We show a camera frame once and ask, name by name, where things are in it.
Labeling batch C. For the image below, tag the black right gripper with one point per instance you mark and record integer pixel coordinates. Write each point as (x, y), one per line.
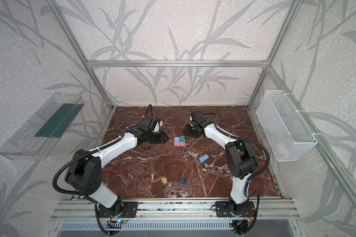
(193, 129)

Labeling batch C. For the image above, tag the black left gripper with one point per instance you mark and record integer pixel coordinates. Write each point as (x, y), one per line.
(154, 136)

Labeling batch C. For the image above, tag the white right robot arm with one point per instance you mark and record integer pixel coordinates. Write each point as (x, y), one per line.
(240, 156)

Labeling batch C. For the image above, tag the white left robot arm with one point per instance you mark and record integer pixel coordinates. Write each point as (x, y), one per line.
(83, 174)

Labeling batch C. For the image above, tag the light blue long block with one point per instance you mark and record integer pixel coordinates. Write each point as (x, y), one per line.
(204, 158)

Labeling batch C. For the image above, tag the natural wood cylinder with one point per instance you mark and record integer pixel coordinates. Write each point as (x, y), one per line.
(164, 180)

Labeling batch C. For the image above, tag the pink object in basket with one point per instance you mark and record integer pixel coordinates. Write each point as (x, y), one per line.
(282, 149)

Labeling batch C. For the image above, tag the white wire mesh basket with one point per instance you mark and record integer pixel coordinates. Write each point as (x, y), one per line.
(282, 122)

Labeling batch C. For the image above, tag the clear plastic wall tray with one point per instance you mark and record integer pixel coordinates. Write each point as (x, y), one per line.
(34, 140)

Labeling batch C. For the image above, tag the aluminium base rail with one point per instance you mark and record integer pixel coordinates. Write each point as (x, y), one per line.
(175, 209)

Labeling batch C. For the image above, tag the aluminium enclosure frame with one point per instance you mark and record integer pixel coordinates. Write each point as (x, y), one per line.
(344, 178)

